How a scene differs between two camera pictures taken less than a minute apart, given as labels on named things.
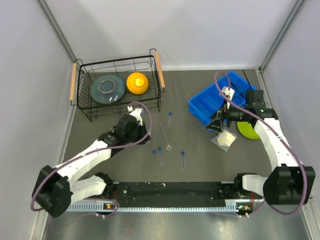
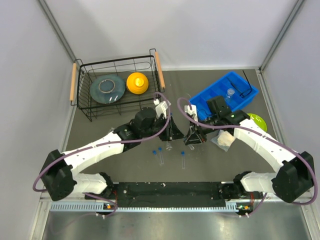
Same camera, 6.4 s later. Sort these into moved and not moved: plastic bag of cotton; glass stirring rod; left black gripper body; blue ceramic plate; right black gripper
Moved: left black gripper body; right black gripper
Not moved: glass stirring rod; plastic bag of cotton; blue ceramic plate
